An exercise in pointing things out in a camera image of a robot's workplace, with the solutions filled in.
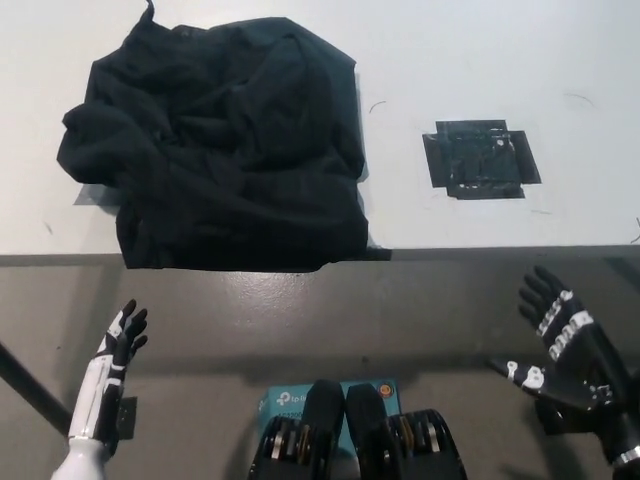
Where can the black left robot body block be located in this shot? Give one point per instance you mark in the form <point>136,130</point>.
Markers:
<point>322,410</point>

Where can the grey tape strip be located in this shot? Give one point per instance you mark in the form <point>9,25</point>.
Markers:
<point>95,200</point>

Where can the black table leg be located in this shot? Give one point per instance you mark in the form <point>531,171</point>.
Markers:
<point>35,385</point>

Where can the black tape patch on table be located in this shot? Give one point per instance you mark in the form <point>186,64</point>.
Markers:
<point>480,160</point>

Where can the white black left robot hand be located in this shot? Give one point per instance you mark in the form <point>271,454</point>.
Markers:
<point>97,390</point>

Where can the teal tp-link box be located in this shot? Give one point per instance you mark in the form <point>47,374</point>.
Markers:
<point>282,400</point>

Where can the black Columbia jacket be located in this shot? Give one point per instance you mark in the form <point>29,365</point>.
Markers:
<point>225,150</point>

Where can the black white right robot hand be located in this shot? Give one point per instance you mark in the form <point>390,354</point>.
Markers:
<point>585,360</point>

